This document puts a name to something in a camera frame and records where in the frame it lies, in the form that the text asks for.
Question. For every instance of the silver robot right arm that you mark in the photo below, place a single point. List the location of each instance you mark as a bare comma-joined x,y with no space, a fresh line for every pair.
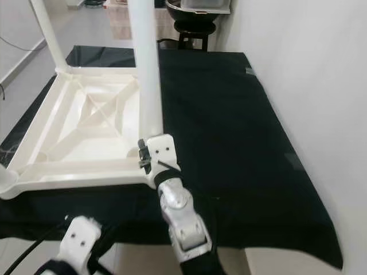
186,226

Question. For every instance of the white plastic children table top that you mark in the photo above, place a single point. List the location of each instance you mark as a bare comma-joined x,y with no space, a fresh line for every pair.
46,163

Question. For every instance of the black tablecloth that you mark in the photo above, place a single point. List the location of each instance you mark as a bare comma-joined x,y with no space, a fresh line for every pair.
235,143

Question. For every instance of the beige cloth covered table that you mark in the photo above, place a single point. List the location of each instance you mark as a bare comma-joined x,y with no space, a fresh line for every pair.
117,23

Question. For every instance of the black round stool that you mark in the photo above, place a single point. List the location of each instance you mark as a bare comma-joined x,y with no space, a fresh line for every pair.
192,28

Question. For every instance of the grey tape patch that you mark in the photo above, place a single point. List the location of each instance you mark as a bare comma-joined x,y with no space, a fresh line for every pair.
250,71

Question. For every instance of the black wok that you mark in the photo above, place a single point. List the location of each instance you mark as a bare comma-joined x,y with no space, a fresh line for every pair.
192,14

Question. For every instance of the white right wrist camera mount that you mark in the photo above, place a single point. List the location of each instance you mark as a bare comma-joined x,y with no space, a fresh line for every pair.
163,150

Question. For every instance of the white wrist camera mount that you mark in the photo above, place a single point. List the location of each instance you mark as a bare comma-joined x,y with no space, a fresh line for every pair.
163,150
81,240

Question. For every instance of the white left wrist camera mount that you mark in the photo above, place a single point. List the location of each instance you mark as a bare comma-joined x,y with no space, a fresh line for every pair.
81,240

